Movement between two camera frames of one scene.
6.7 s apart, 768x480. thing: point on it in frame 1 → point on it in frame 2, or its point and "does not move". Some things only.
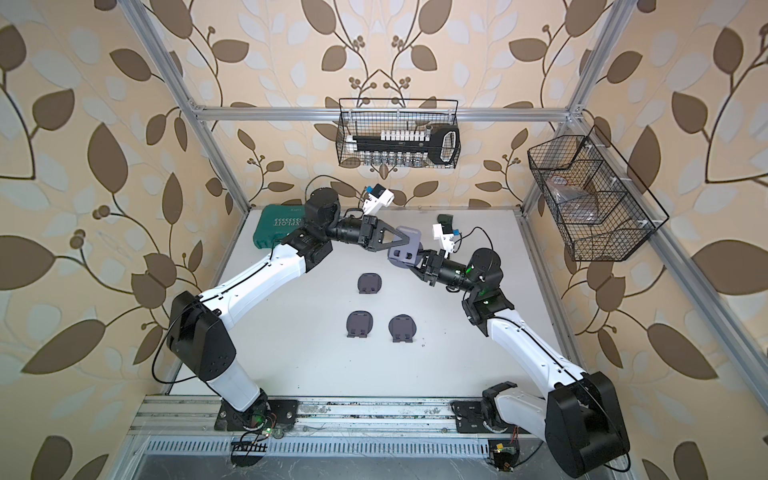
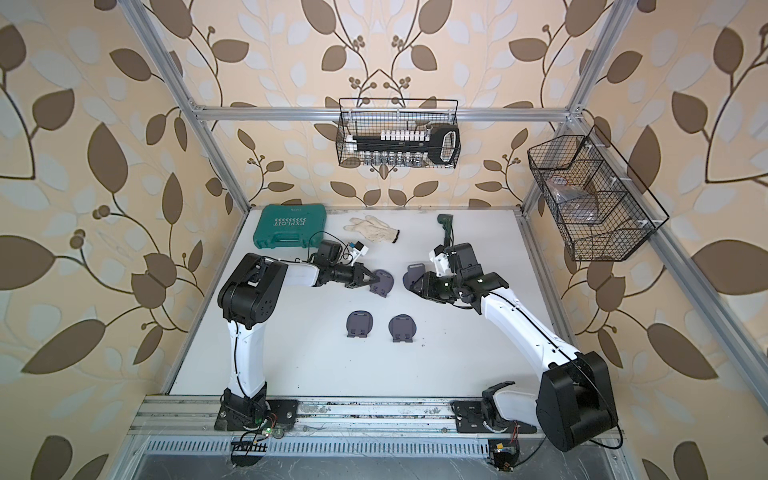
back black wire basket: (399, 133) does not move
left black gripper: (369, 233) → (357, 276)
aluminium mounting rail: (342, 416) does not move
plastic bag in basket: (574, 204) does not move
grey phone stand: (359, 324) does not move
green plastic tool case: (275, 221) does not move
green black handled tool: (446, 221) does not move
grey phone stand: (406, 256) → (413, 273)
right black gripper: (429, 274) → (428, 287)
